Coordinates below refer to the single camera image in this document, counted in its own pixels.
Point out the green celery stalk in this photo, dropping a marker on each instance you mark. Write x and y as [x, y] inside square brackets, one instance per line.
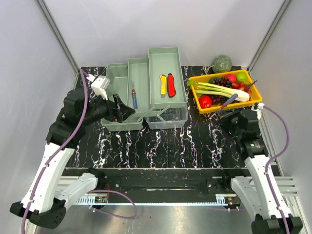
[211, 89]

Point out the yellow plastic bin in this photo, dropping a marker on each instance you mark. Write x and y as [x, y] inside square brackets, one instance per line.
[243, 100]

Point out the green apple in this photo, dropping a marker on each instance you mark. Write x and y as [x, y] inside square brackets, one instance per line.
[241, 77]

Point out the marbled black mat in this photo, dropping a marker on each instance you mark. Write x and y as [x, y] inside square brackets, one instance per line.
[200, 143]

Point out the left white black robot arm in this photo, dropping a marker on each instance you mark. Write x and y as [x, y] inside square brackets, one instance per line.
[43, 205]

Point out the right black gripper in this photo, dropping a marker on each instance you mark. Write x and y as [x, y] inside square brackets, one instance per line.
[225, 115]

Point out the blue red screwdriver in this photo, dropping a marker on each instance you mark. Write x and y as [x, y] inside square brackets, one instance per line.
[226, 103]

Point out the red utility knife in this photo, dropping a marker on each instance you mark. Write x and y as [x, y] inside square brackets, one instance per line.
[170, 85]

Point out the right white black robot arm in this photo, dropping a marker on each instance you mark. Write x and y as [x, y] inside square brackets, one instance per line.
[260, 195]

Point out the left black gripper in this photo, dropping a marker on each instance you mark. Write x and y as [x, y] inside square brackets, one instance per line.
[118, 110]

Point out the green netted melon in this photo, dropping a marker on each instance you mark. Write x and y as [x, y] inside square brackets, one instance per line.
[222, 64]

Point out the red pink apple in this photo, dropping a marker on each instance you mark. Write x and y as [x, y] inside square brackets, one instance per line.
[231, 77]

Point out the aluminium frame rail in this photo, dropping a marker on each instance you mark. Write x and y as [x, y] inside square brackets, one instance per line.
[285, 184]

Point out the red cherries bunch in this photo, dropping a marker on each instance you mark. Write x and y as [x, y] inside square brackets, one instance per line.
[242, 86]

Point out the dark purple grapes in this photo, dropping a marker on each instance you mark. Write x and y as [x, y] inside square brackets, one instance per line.
[225, 82]

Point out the yellow utility knife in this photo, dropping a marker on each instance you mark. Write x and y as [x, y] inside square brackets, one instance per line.
[163, 82]

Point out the clear plastic tool box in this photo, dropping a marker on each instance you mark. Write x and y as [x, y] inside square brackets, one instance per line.
[159, 112]

